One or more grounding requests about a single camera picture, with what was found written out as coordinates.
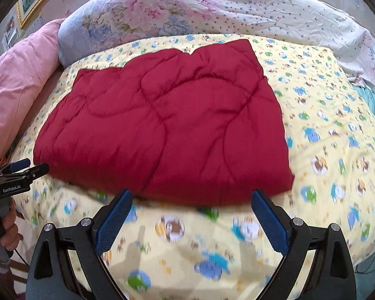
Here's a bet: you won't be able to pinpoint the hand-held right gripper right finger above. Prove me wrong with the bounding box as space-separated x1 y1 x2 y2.
251 189 357 300

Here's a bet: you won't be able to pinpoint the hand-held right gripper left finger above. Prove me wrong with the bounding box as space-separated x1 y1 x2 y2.
25 188 133 300

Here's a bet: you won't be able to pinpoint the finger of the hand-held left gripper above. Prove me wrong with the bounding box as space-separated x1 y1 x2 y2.
21 163 50 180
0 159 31 174

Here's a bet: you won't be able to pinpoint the red quilted jacket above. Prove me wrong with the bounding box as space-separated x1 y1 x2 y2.
33 39 295 207

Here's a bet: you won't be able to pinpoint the person's left hand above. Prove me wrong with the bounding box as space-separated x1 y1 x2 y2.
0 200 23 255

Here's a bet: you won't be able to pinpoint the pink quilt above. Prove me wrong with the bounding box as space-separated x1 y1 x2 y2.
0 18 66 163

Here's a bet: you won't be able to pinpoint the yellow cartoon print bedsheet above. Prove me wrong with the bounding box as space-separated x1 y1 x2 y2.
11 33 375 300

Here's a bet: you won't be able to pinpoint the floral print quilt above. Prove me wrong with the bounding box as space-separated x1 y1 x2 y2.
58 0 375 97

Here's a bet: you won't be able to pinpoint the black cable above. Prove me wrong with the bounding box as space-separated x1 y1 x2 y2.
10 246 30 271

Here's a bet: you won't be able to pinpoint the small wall pictures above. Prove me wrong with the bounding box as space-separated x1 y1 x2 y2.
2 15 20 48

